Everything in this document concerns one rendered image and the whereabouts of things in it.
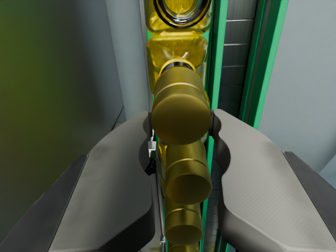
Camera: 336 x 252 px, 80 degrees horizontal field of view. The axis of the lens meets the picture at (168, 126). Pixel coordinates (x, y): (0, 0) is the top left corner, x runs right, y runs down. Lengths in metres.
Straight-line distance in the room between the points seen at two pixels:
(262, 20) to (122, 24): 0.30
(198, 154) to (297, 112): 0.54
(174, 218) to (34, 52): 0.18
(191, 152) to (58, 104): 0.14
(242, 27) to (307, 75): 0.29
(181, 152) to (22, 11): 0.16
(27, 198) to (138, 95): 0.42
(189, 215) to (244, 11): 0.32
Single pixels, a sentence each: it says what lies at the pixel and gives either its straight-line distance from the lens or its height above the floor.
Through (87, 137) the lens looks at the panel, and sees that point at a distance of 0.28.
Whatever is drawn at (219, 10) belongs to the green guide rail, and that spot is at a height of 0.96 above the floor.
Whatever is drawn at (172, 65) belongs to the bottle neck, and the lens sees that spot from 0.16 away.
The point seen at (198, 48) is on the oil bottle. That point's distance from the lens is 0.18.
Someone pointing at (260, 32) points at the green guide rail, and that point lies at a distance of 0.38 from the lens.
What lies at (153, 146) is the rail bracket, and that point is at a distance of 0.38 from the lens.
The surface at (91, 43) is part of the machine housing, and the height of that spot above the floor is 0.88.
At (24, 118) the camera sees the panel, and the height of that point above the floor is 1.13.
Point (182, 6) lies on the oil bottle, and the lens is 0.19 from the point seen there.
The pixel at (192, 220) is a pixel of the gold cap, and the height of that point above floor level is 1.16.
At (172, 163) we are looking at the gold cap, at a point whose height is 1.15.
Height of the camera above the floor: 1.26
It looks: 57 degrees down
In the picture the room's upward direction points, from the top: 178 degrees counter-clockwise
